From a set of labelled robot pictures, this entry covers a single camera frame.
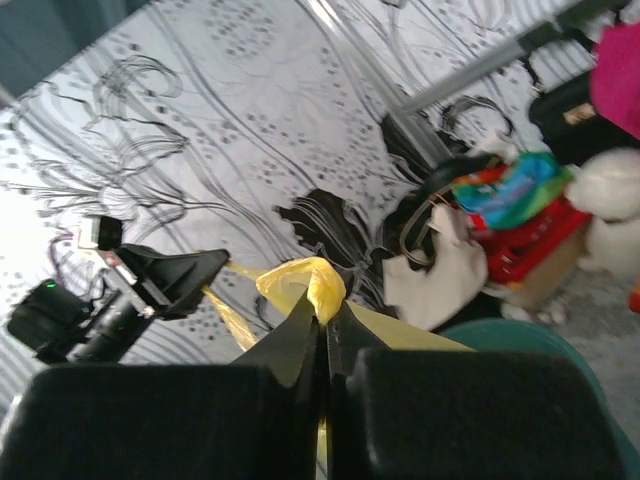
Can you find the red cloth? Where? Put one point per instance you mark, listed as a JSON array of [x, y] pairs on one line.
[[513, 253]]

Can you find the cream canvas tote bag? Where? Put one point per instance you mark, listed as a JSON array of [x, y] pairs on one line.
[[427, 299]]

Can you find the cream plush lamb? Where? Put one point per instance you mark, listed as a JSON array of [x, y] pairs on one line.
[[607, 187]]

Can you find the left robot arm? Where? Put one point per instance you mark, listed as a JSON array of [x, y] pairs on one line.
[[60, 327]]

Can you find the black leather handbag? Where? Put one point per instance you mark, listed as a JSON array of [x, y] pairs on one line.
[[567, 119]]

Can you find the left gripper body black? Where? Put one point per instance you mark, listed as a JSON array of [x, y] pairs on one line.
[[129, 309]]

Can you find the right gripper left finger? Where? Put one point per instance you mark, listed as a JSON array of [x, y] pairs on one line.
[[255, 418]]

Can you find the yellow trash bag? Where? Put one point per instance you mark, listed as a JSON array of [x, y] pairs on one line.
[[313, 279]]

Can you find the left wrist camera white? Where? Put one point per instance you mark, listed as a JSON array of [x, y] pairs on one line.
[[99, 232]]

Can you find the colourful printed bag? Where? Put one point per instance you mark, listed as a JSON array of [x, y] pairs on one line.
[[507, 196]]

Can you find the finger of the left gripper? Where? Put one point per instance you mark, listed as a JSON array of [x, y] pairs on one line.
[[181, 276], [184, 304]]

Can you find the magenta fabric bag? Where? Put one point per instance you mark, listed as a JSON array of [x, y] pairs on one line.
[[614, 80]]

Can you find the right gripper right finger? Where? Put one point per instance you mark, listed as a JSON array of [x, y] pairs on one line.
[[520, 403]]

